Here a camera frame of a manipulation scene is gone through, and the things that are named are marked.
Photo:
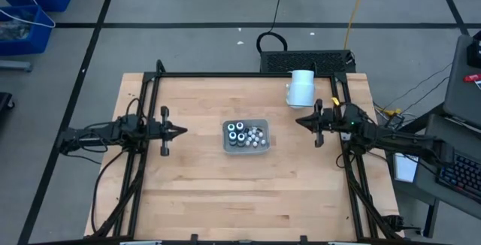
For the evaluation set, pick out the black aluminium table frame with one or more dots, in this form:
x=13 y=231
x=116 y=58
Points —
x=244 y=74

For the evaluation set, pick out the white plastic bin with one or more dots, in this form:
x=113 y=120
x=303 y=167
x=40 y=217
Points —
x=246 y=151

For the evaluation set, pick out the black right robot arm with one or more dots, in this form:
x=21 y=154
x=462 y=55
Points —
x=394 y=140

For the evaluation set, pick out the black perforated computer case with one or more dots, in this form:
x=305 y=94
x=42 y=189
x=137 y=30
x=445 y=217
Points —
x=300 y=61

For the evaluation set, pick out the black corner power adapter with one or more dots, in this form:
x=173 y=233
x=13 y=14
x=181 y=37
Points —
x=394 y=223

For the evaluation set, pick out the black item on table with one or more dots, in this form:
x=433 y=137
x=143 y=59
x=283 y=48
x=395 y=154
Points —
x=475 y=53

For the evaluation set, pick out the large purple-cap food coloring bottle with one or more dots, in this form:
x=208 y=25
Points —
x=239 y=125

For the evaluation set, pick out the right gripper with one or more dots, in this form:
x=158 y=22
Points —
x=330 y=121

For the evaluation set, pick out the grey side table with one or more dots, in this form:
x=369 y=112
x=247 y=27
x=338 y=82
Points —
x=460 y=98

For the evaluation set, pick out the grey desk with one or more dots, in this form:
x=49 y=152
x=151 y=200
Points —
x=432 y=185

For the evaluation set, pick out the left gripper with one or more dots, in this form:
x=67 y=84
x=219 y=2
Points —
x=158 y=131

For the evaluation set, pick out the white paper sheet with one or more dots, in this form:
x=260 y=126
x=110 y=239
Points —
x=406 y=168

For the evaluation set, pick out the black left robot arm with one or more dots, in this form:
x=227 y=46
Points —
x=97 y=134

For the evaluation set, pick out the large blue-cap food coloring bottle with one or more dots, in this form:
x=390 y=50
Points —
x=232 y=136

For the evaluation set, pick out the white cylinder on stand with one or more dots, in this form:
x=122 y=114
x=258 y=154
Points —
x=300 y=87

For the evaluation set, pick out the large black-cap food coloring bottle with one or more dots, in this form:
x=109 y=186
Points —
x=241 y=138

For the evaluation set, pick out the black keyboard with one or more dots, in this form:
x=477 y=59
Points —
x=462 y=177

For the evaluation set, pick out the grey metal bar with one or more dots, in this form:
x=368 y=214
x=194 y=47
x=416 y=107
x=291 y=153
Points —
x=15 y=65

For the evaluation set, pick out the red item on table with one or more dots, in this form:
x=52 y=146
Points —
x=472 y=78

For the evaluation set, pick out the large green-cap food coloring bottle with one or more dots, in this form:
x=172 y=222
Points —
x=231 y=127

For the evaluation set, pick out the black table clamp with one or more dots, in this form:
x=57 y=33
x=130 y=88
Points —
x=193 y=238
x=303 y=239

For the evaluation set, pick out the black equipment on floor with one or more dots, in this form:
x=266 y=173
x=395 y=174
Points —
x=4 y=104

